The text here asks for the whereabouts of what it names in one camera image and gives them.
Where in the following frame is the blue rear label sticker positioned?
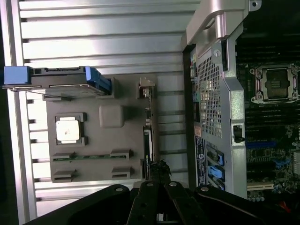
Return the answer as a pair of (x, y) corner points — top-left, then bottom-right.
(194, 137), (207, 186)

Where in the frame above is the grey plastic parts rack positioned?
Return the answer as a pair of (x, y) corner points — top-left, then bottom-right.
(42, 75), (160, 185)

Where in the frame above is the green RAM stick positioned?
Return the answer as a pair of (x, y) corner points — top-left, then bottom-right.
(52, 154), (113, 162)

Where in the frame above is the white expansion slot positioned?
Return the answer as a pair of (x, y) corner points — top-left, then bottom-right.
(247, 182), (275, 191)

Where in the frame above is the blue expansion slot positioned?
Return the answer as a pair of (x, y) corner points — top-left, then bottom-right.
(245, 141), (277, 149)

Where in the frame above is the silver CPU chip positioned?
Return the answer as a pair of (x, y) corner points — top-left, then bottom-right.
(55, 116), (81, 144)

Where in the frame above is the green motherboard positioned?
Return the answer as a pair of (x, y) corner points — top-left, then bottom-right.
(235, 56), (300, 203)

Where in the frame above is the open grey PC case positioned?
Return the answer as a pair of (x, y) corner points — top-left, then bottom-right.
(180, 0), (300, 204)

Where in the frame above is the hard disk with blue carrier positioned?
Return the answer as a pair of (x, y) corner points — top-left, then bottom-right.
(2, 66), (112, 97)

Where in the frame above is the CPU socket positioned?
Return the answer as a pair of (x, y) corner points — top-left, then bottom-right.
(249, 63), (300, 104)

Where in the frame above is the blue motherboard wire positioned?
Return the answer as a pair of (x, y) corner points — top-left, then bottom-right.
(272, 157), (292, 170)

